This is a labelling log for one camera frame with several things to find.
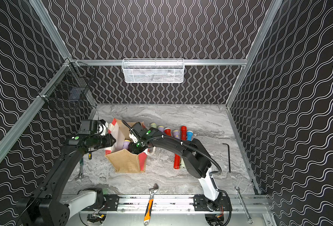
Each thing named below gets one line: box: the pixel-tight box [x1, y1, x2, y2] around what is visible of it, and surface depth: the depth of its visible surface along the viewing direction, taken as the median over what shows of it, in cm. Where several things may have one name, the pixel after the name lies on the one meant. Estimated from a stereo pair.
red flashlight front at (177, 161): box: [174, 153, 181, 170], surface depth 88 cm
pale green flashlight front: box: [179, 157, 185, 170], surface depth 87 cm
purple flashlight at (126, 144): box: [123, 139, 131, 150], surface depth 95 cm
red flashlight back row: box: [181, 125, 188, 141], surface depth 103 cm
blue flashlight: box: [186, 129, 194, 142], surface depth 102 cm
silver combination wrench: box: [234, 186, 254, 225], surface depth 75 cm
